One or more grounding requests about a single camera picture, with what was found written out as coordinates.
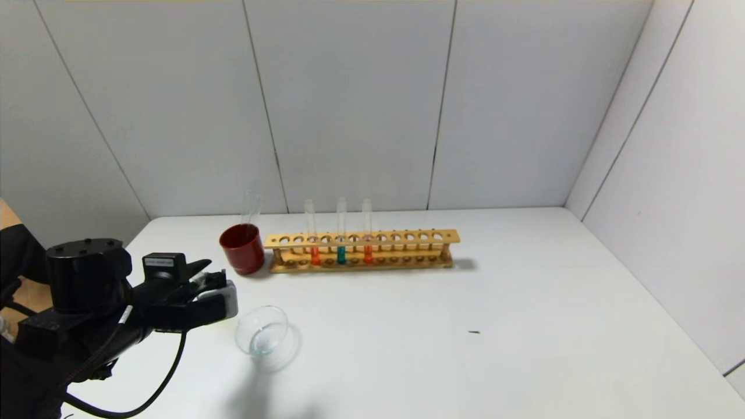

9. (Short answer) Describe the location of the test tube with teal pigment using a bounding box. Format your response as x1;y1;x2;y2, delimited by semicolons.
336;197;347;265

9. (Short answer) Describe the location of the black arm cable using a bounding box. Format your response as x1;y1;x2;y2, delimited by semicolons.
63;329;188;419

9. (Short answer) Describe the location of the person leg in black trousers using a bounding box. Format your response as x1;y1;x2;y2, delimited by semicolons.
0;224;48;289

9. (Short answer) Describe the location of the dark red cup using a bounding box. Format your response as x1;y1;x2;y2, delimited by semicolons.
219;223;267;276

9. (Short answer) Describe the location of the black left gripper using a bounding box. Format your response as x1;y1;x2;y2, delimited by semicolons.
132;252;212;312

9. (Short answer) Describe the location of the wooden test tube rack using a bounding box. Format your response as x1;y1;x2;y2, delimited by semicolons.
264;229;460;274

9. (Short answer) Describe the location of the test tube with orange-red pigment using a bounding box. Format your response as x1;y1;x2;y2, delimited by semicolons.
362;198;374;264
304;199;321;267

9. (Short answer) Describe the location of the clear glass beaker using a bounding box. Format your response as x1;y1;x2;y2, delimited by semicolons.
235;305;301;372

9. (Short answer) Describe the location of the white grey wrist camera box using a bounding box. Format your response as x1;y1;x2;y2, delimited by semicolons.
196;281;239;322

